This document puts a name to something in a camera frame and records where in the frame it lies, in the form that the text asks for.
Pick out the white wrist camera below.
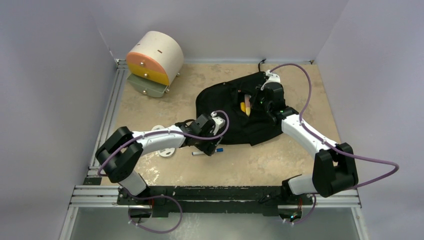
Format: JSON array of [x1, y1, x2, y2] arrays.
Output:
[[210, 112, 226, 136], [261, 69, 282, 91]]

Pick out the white marker blue cap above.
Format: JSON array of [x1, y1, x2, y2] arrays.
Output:
[[191, 148, 224, 156]]

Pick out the yellow pink highlighter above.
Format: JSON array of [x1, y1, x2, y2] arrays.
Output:
[[240, 94, 251, 114]]

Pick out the white oval label card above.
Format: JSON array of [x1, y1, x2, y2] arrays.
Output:
[[150, 124, 177, 159]]

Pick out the black student backpack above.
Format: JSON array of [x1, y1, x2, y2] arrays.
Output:
[[195, 71, 283, 146]]

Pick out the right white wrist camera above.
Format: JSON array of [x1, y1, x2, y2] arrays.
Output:
[[261, 69, 282, 91]]

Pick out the cream round drawer cabinet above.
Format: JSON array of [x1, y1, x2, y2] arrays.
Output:
[[125, 31, 184, 98]]

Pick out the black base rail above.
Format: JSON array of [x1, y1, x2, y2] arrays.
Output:
[[117, 185, 313, 218]]

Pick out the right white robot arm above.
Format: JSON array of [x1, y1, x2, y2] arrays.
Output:
[[257, 81, 359, 204]]

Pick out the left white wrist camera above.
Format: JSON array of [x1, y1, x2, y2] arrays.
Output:
[[210, 112, 226, 136]]

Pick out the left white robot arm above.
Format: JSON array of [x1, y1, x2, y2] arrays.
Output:
[[94, 110, 230, 205]]

